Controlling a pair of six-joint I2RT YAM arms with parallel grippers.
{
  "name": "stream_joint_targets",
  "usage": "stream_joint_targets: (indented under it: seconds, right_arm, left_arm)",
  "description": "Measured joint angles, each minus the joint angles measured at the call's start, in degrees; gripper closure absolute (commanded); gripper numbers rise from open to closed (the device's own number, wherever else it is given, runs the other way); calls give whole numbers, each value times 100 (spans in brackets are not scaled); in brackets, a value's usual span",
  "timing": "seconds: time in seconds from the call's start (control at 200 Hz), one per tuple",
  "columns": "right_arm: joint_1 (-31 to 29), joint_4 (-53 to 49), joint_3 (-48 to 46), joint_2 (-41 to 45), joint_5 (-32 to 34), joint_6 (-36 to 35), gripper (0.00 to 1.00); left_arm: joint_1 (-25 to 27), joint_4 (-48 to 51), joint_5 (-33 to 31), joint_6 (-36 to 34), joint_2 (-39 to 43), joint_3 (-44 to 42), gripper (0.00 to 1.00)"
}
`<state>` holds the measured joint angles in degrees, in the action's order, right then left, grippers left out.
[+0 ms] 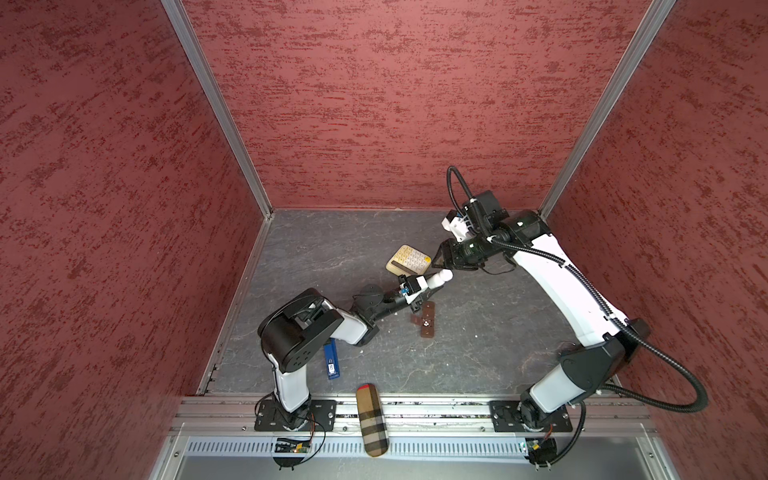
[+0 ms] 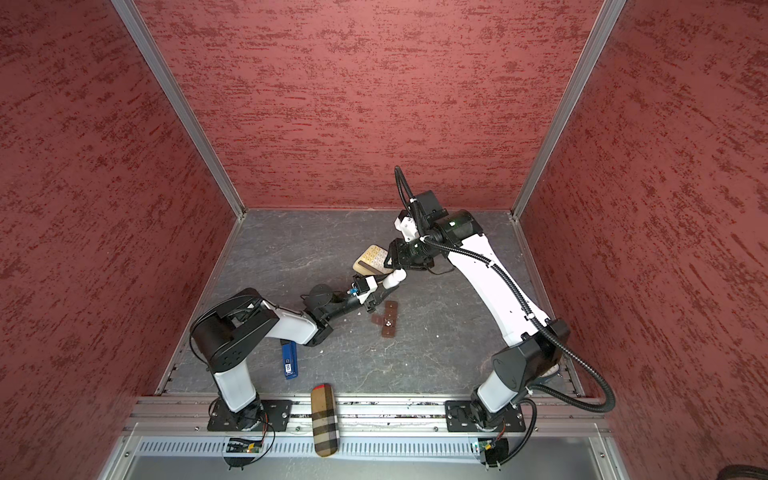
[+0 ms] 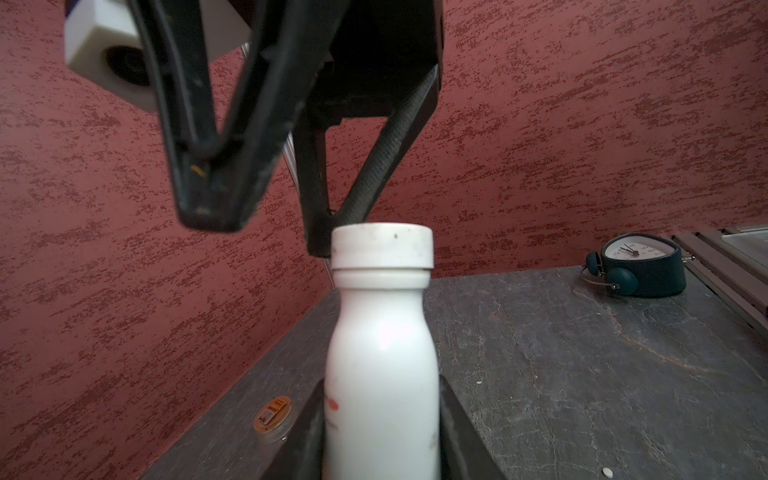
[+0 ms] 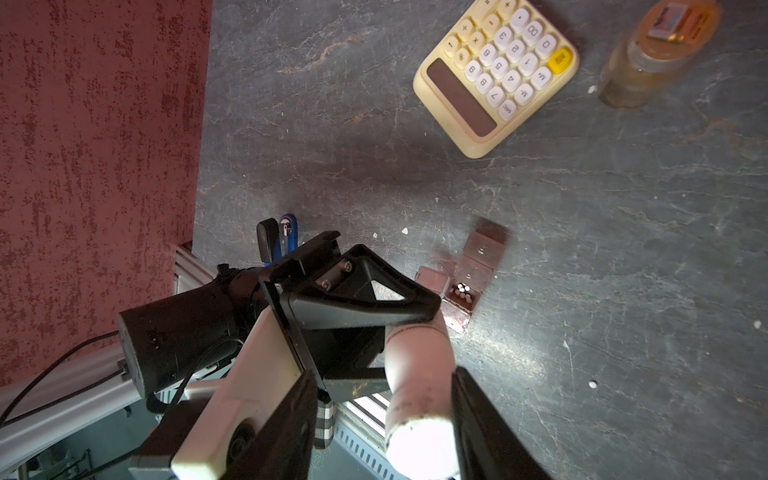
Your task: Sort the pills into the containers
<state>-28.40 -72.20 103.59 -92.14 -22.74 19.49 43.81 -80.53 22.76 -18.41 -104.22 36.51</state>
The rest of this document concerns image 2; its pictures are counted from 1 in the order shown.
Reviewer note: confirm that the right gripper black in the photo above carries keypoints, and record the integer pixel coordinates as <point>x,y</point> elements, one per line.
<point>398,248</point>

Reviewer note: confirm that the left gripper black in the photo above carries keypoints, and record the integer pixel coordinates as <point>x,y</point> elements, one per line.
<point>377,300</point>

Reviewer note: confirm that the white pill bottle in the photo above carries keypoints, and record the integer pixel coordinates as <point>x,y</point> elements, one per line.
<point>393,279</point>

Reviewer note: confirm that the brown weekly pill organizer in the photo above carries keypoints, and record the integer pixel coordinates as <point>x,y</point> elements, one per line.
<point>388,320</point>

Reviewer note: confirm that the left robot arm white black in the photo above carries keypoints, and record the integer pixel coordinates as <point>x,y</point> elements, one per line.
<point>229,332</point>

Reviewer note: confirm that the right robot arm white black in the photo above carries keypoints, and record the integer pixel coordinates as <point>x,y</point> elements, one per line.
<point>529,357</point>

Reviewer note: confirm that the yellow calculator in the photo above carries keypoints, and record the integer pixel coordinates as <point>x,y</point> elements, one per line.
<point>371,262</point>

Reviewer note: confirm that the plaid glasses case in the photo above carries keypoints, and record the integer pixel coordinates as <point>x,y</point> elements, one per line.
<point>324,421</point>

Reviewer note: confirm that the right corner aluminium profile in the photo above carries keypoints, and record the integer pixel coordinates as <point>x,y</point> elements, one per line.
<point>599,34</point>

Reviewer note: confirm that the corner aluminium profile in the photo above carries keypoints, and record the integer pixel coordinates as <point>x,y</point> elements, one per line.
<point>599,34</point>
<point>131,18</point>

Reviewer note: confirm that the left corner aluminium profile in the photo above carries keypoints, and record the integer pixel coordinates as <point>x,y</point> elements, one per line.
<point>131,18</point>

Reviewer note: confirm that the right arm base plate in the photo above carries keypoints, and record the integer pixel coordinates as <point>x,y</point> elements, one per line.
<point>471,416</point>

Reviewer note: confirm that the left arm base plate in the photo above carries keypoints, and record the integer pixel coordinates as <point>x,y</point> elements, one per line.
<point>257,416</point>

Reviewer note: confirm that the right circuit board with wires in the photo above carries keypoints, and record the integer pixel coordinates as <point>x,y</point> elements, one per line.
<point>498,452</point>

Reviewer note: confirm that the circuit board with wires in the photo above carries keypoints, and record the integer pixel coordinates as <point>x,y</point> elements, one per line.
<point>242,452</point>
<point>498,452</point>

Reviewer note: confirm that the left circuit board with wires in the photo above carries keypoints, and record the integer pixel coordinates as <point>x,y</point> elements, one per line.
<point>242,452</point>

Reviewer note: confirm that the aluminium front rail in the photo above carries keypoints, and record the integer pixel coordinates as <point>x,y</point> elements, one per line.
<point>378,427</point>

